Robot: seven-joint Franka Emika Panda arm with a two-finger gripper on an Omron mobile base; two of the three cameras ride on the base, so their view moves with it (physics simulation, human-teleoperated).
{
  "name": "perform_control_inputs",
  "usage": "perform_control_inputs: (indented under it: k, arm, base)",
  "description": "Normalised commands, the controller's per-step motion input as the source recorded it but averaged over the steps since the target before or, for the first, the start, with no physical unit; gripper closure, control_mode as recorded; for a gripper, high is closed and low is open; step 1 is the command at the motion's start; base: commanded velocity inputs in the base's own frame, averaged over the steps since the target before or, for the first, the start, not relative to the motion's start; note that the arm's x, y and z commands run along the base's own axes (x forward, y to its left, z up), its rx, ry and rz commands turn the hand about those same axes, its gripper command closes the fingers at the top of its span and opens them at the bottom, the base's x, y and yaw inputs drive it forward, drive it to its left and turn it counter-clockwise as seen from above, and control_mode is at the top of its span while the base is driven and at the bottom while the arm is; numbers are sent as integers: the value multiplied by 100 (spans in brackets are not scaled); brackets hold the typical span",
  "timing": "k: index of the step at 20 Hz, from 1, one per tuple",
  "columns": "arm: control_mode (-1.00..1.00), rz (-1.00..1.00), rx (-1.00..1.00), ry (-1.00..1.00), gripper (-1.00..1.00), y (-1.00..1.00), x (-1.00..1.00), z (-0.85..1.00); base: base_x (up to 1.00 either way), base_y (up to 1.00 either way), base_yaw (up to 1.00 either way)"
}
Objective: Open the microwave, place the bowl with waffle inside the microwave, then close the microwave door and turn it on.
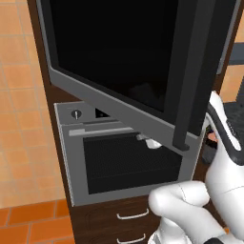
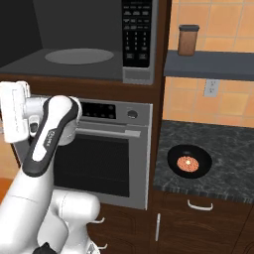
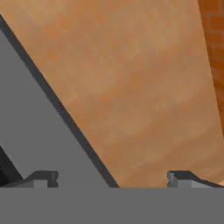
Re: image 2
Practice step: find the grey microwave turntable plate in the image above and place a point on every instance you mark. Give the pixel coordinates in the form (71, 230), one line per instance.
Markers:
(79, 56)

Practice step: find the stainless steel built-in oven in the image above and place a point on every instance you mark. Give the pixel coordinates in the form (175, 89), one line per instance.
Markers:
(109, 165)

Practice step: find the black bowl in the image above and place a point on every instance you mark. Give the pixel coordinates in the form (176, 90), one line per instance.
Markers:
(203, 158)

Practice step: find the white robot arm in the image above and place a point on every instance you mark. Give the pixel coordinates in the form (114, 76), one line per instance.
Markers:
(49, 132)

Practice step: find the grey wall power outlet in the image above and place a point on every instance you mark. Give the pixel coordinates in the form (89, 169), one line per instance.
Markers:
(211, 87)

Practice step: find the round brown waffle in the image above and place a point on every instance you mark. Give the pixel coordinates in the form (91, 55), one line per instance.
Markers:
(188, 163)

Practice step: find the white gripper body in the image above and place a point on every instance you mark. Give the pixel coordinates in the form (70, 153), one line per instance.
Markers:
(13, 112)

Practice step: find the dark grey wall shelf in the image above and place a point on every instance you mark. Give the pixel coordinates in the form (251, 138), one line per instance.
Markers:
(208, 66)

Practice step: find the round silver oven knob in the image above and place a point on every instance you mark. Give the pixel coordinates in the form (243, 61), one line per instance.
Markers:
(132, 114)

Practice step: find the brown jar with dark lid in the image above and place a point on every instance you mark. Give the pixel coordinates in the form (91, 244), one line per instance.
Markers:
(188, 41)

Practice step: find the black and silver microwave oven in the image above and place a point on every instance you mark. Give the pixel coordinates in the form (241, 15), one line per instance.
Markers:
(139, 33)

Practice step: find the dark wood tall cabinet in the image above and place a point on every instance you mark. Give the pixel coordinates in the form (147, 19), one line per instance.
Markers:
(161, 99)

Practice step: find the dark wood base cabinet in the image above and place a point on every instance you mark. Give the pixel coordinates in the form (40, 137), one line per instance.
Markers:
(198, 231)

